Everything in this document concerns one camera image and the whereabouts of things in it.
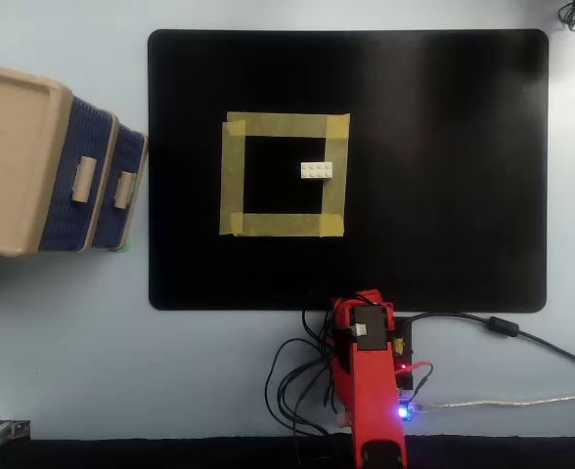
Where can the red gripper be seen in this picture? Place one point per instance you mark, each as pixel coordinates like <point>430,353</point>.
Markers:
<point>370,296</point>

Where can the white toy building brick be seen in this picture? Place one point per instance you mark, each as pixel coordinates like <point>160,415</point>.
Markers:
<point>316,170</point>

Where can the red robot arm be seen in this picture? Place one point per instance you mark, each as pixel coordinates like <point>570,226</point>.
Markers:
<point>368,391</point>

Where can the yellow power connector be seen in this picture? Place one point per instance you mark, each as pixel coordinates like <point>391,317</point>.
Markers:
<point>399,346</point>

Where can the controller board with led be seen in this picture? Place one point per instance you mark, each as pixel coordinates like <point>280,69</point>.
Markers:
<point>407,410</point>

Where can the black rectangular table mat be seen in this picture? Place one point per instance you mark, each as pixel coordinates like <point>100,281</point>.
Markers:
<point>439,171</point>

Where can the long yellow masking tape strip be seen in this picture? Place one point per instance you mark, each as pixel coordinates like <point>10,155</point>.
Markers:
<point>282,124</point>

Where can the green tape piece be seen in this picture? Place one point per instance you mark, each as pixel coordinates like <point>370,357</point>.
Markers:
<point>120,246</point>

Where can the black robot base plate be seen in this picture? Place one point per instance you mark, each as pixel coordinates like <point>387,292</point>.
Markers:
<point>405,327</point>

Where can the beige plastic drawer cabinet frame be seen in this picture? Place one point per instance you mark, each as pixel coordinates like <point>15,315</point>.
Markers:
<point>9,156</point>

